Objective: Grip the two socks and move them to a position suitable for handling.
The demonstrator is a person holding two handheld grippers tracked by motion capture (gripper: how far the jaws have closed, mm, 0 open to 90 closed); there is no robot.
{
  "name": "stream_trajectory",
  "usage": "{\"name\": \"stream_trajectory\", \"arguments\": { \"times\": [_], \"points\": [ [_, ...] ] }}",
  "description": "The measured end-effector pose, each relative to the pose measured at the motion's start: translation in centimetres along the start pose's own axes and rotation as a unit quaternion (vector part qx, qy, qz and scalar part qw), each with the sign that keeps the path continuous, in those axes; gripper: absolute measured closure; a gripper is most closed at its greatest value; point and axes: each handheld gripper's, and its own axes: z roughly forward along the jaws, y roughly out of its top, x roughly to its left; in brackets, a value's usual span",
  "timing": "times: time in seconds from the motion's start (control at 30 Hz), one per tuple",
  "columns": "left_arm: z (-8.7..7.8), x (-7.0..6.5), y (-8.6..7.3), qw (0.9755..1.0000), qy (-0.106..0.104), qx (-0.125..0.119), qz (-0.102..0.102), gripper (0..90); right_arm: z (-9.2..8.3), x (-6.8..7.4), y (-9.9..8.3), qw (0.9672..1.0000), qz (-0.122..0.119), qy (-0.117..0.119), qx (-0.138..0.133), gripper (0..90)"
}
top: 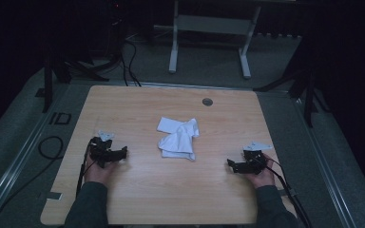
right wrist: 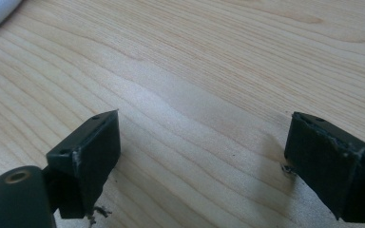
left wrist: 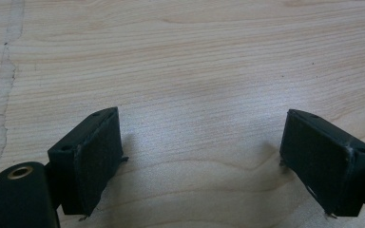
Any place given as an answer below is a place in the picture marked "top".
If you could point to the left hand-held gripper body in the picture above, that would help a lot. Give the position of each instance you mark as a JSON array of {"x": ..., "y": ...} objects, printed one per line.
[{"x": 100, "y": 148}]

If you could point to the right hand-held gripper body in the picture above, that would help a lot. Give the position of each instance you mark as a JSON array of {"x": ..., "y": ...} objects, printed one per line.
[{"x": 254, "y": 157}]

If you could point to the white cloth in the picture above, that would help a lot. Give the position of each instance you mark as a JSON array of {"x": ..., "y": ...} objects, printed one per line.
[{"x": 179, "y": 138}]

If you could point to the person's right hand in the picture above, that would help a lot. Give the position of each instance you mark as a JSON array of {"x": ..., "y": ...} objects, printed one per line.
[{"x": 263, "y": 178}]

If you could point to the person's left hand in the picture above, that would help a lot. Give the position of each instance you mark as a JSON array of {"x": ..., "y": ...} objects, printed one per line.
[{"x": 97, "y": 173}]

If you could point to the round table grommet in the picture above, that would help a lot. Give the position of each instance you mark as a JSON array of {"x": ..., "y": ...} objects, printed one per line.
[{"x": 207, "y": 102}]

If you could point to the black metal stand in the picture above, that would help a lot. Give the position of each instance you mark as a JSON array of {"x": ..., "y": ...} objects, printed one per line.
[
  {"x": 301, "y": 85},
  {"x": 63, "y": 63}
]

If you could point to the white metal desk frame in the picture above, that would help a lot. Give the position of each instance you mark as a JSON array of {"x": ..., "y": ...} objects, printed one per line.
[{"x": 212, "y": 28}]

